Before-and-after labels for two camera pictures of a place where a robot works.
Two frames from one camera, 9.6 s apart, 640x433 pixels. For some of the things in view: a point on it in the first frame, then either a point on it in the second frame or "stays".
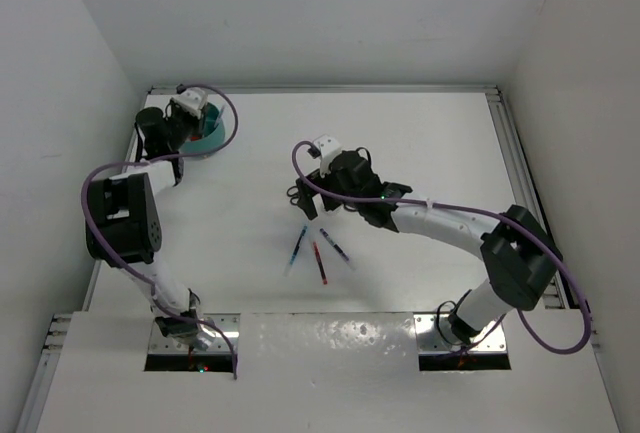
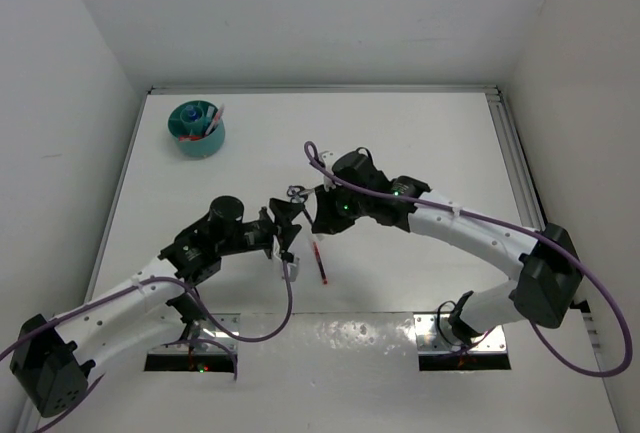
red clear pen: (323, 275) stays
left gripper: (195, 120) -> (284, 213)
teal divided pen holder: (208, 144) stays
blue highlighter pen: (219, 117) -> (210, 112)
